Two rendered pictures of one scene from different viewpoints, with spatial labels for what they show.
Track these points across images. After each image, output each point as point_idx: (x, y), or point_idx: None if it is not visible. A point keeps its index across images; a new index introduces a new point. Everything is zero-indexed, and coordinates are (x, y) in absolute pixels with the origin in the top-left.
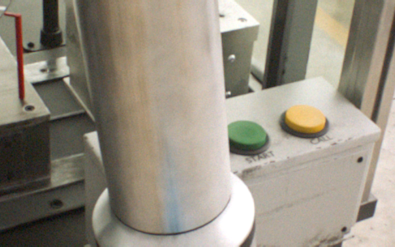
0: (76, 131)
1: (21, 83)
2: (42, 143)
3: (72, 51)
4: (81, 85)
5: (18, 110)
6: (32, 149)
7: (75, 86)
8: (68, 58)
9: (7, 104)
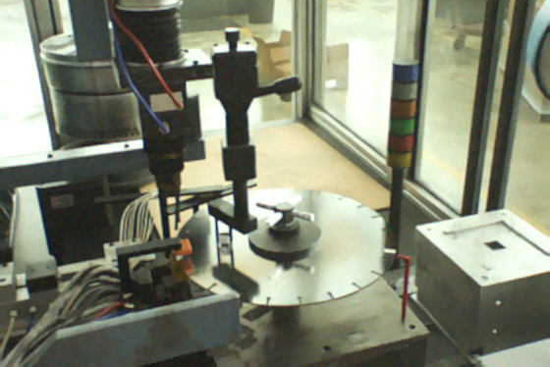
0: (431, 340)
1: (405, 307)
2: (420, 354)
3: (422, 277)
4: (431, 302)
5: (404, 329)
6: (412, 359)
7: (423, 302)
8: (417, 281)
9: (394, 323)
